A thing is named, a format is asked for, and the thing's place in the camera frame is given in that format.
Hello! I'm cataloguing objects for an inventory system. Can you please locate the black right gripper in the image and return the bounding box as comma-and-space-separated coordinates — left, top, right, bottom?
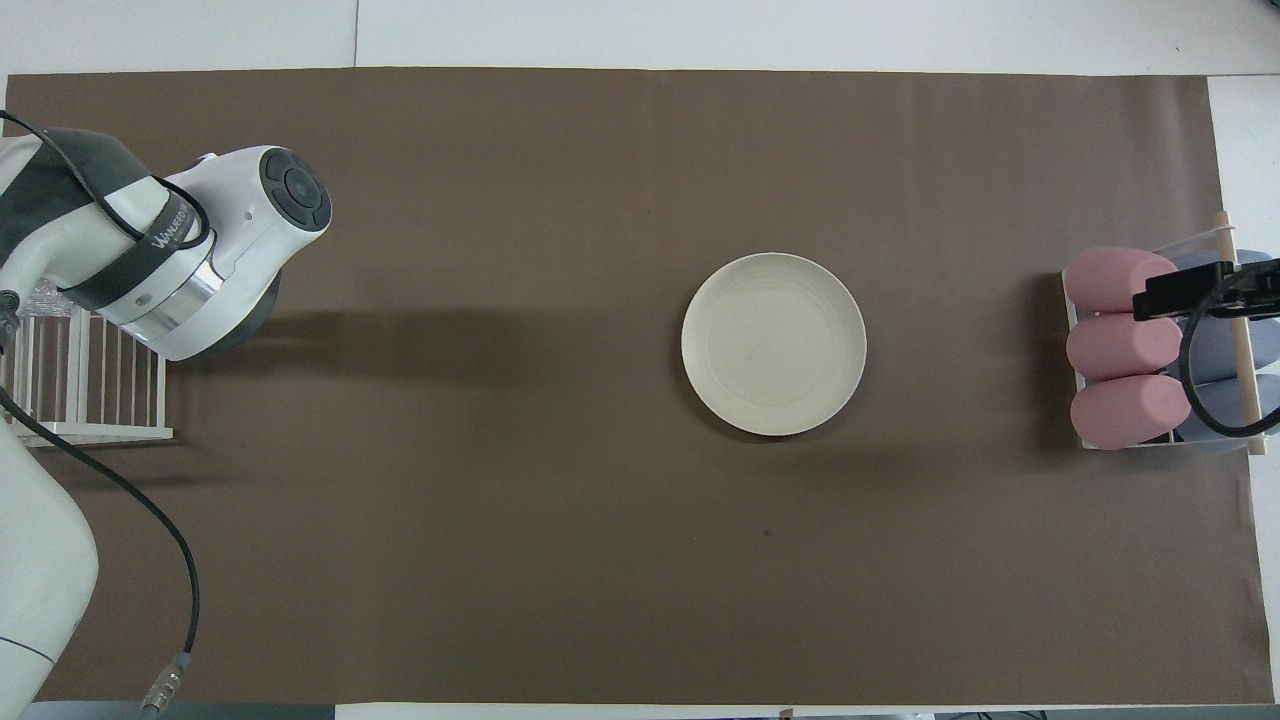
1133, 260, 1280, 323

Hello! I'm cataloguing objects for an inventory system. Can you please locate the round cream plate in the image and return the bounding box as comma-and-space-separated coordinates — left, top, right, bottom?
681, 252, 868, 438

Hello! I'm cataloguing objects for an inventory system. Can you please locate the blue plastic cup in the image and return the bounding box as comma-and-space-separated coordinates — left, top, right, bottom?
1165, 318, 1280, 386
1180, 375, 1280, 456
1170, 250, 1276, 276

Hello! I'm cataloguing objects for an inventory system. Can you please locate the pink plastic cup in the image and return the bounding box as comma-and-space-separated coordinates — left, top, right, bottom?
1070, 374, 1193, 451
1063, 247, 1182, 313
1066, 313, 1185, 382

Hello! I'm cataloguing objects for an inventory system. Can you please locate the cup rack with wooden rod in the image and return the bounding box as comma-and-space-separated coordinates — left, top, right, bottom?
1060, 210, 1271, 458

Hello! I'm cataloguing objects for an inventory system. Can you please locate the brown table mat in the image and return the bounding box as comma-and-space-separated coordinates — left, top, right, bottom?
0, 67, 1276, 706

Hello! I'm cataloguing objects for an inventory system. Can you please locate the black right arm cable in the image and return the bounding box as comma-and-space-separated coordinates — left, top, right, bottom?
1179, 265, 1280, 439

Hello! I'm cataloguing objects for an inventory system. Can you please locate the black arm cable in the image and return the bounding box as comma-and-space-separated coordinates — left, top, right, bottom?
1179, 265, 1280, 439
0, 110, 216, 717

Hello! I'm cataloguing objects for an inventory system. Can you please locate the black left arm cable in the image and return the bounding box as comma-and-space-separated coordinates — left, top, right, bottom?
0, 110, 216, 717

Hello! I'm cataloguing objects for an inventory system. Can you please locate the white wire dish rack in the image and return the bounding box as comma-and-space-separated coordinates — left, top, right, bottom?
0, 300, 173, 447

